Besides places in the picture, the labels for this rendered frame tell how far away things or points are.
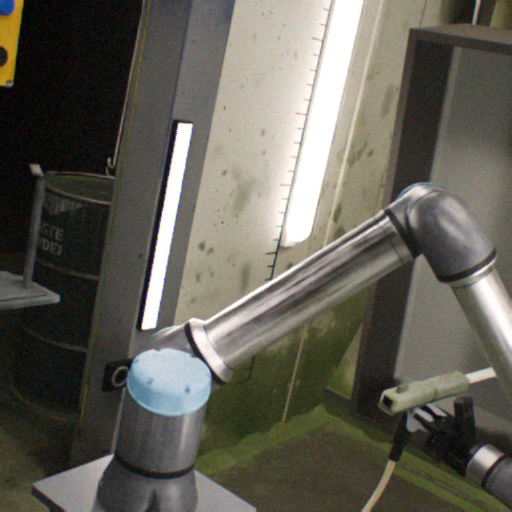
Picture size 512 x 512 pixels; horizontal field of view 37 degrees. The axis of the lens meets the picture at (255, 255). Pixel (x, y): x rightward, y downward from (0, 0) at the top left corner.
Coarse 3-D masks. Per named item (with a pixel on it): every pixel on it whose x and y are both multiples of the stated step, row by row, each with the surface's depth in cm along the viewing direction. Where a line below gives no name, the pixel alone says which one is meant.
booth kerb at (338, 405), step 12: (324, 396) 340; (336, 396) 336; (336, 408) 336; (348, 408) 333; (348, 420) 333; (372, 432) 326; (408, 444) 316; (420, 456) 313; (444, 468) 307; (468, 480) 301
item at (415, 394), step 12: (456, 372) 193; (480, 372) 199; (492, 372) 202; (408, 384) 176; (420, 384) 181; (432, 384) 183; (444, 384) 185; (456, 384) 188; (468, 384) 192; (384, 396) 174; (396, 396) 173; (408, 396) 175; (420, 396) 178; (432, 396) 182; (444, 396) 186; (384, 408) 175; (396, 408) 173; (408, 408) 177; (420, 408) 182; (396, 432) 185; (408, 432) 184; (396, 444) 185; (396, 456) 186
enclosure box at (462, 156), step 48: (432, 48) 210; (480, 48) 186; (432, 96) 220; (480, 96) 225; (432, 144) 230; (480, 144) 229; (384, 192) 214; (480, 192) 233; (384, 288) 235; (432, 288) 253; (384, 336) 247; (432, 336) 257; (384, 384) 260; (480, 384) 251; (384, 432) 237; (480, 432) 241
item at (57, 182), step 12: (48, 180) 303; (60, 180) 310; (72, 180) 315; (84, 180) 320; (96, 180) 326; (108, 180) 329; (72, 192) 293; (84, 192) 297; (96, 192) 302; (108, 192) 306
